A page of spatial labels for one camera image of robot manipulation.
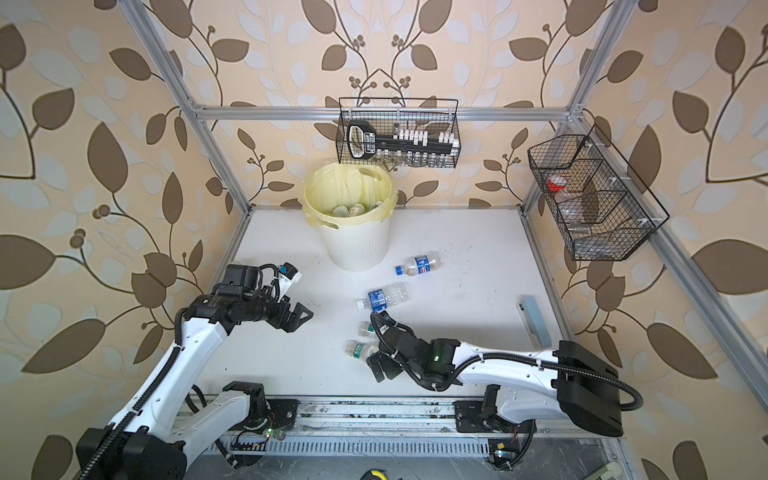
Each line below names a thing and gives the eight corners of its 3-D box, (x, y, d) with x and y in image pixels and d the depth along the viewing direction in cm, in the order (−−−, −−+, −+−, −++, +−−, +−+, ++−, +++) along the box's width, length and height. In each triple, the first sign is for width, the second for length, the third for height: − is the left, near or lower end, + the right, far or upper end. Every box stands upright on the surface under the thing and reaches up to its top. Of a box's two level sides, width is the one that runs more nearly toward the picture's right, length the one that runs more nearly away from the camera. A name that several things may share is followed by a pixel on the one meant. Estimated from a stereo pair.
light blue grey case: (535, 351, 87) (542, 344, 82) (516, 305, 96) (522, 297, 92) (546, 350, 87) (554, 343, 82) (526, 304, 96) (532, 296, 92)
